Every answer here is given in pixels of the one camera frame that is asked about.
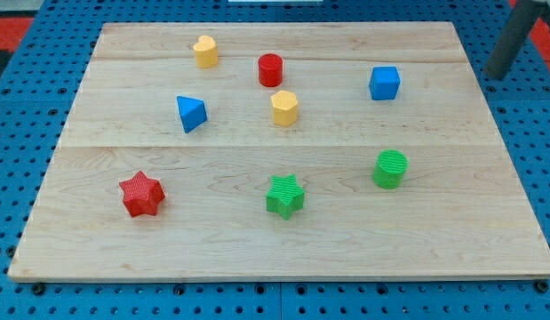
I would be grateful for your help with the blue cube block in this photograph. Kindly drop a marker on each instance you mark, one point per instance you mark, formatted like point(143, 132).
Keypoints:
point(384, 83)

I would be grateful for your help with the light wooden board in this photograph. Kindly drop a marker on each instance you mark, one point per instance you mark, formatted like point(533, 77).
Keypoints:
point(460, 212)

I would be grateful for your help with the green star block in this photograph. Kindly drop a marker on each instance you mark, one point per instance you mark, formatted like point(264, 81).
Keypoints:
point(285, 196)

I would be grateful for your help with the yellow hexagonal prism block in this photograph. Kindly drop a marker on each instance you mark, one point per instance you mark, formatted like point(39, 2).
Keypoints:
point(285, 108)

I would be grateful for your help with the blue triangular prism block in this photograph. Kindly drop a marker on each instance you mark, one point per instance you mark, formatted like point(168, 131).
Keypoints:
point(192, 112)

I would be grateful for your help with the red cylinder block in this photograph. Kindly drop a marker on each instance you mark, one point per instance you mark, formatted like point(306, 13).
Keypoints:
point(270, 69)

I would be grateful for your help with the green cylinder block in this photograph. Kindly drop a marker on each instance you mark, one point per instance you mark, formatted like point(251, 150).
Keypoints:
point(390, 167)

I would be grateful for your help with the yellow heart block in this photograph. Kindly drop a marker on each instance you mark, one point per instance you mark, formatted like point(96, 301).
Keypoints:
point(206, 52)

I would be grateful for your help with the red star block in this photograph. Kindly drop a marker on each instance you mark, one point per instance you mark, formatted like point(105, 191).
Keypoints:
point(142, 195)

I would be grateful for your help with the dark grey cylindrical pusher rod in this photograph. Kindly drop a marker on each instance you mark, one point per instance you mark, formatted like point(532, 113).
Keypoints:
point(521, 21)

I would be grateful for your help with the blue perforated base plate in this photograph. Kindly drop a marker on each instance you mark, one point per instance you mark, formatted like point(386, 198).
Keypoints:
point(36, 91)

